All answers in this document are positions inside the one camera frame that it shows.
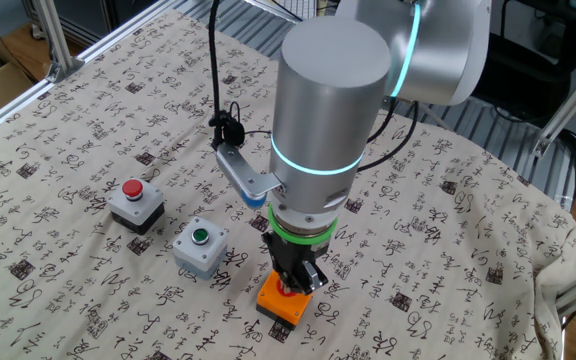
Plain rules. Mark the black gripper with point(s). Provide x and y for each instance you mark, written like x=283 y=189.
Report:
x=288 y=255

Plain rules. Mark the orange box big red button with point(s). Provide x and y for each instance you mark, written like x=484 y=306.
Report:
x=280 y=307

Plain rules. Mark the grey box green button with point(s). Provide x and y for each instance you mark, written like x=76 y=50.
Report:
x=200 y=256

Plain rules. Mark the white black box red button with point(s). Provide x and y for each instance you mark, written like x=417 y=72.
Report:
x=135 y=211

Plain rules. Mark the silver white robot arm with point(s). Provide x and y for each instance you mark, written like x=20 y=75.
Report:
x=328 y=125

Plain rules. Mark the beige calligraphy print tablecloth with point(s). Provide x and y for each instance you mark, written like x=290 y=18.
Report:
x=418 y=225

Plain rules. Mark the black office chair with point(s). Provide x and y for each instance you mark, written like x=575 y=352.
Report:
x=518 y=80

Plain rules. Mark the wrist camera on white bracket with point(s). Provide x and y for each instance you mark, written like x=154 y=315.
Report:
x=240 y=172

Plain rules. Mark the aluminium frame post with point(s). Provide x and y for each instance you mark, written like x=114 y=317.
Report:
x=568 y=102
x=55 y=45

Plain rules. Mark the aluminium table frame rail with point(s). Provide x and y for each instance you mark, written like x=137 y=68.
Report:
x=8 y=107

